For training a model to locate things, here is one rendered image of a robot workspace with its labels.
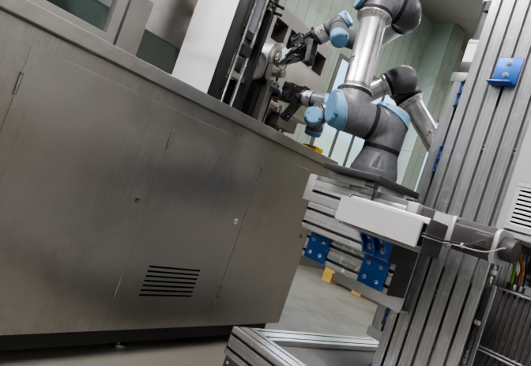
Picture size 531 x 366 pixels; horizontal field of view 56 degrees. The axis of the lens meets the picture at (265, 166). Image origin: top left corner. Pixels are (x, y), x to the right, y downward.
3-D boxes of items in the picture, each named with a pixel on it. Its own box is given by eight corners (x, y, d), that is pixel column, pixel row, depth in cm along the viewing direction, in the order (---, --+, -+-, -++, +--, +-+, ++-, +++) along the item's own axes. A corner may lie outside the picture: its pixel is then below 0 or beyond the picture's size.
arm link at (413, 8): (442, -2, 164) (378, 40, 212) (412, -15, 162) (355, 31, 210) (431, 31, 163) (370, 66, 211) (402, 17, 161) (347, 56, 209)
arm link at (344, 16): (344, 13, 204) (344, 5, 211) (322, 28, 209) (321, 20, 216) (355, 28, 208) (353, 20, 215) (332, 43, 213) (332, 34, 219)
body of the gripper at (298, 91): (291, 86, 232) (313, 90, 225) (285, 103, 232) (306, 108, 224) (283, 81, 226) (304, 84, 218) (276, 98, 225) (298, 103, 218)
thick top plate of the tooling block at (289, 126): (276, 125, 232) (280, 112, 232) (216, 110, 256) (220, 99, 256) (294, 134, 245) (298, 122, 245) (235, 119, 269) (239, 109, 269)
